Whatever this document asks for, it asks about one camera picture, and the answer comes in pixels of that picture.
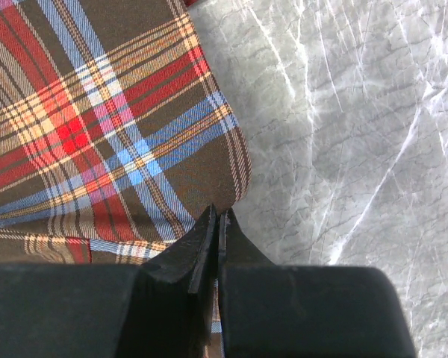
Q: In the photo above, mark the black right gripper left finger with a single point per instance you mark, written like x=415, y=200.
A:
x=162, y=308

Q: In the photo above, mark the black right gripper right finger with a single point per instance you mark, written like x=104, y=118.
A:
x=270, y=310

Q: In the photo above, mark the red brown plaid shirt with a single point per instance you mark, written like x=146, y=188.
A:
x=114, y=135

